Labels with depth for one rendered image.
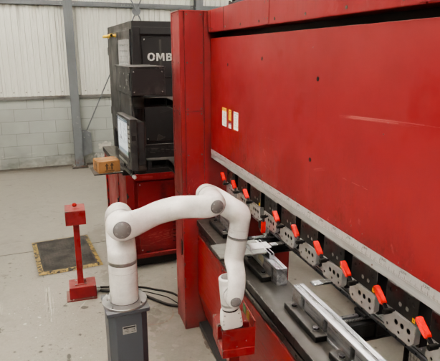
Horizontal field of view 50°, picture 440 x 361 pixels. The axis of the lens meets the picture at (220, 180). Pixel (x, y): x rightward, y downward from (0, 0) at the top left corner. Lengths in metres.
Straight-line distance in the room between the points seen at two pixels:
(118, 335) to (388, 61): 1.48
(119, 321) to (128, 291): 0.13
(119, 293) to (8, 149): 7.27
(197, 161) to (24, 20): 6.17
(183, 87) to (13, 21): 6.09
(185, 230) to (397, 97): 2.22
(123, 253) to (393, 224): 1.05
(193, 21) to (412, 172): 2.08
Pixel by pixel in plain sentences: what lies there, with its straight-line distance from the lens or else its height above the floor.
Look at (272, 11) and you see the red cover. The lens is 2.30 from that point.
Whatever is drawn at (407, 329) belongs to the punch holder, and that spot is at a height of 1.21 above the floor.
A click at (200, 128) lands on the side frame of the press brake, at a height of 1.53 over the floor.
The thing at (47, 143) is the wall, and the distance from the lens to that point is 9.16.
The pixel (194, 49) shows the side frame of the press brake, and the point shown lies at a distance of 3.23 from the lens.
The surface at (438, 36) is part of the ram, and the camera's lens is 1.43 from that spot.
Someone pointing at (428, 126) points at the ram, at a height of 1.84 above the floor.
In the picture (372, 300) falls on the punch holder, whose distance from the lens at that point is 1.75.
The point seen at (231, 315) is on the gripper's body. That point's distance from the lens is 2.27.
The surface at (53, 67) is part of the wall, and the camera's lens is 9.03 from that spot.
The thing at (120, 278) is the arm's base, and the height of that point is 1.13.
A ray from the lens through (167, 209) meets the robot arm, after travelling 1.96.
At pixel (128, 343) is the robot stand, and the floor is 0.84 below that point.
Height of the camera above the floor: 2.04
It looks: 15 degrees down
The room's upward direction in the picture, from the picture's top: straight up
